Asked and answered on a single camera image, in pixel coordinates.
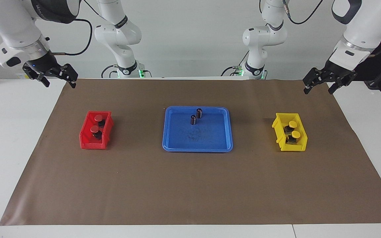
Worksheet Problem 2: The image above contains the black left base cable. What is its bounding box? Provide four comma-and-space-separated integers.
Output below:
221, 50, 249, 77

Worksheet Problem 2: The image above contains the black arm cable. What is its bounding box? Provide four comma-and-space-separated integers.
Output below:
281, 0, 324, 25
50, 0, 115, 56

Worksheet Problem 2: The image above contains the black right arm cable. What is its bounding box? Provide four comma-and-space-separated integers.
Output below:
50, 0, 115, 56

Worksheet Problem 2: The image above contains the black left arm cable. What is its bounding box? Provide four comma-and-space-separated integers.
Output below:
281, 0, 324, 25

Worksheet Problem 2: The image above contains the black right base cable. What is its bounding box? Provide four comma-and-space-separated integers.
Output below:
101, 64, 119, 79

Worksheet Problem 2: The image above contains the yellow plastic bin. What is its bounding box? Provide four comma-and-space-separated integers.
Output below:
272, 113, 308, 152

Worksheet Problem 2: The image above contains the blue plastic tray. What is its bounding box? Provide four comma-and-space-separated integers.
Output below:
162, 106, 233, 153

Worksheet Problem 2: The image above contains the brown paper table mat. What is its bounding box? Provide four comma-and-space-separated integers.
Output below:
0, 78, 381, 226

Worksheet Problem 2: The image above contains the black base cable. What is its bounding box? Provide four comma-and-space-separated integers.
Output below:
101, 64, 119, 79
221, 50, 249, 77

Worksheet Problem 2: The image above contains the red plastic bin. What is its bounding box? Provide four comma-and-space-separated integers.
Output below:
79, 110, 114, 150

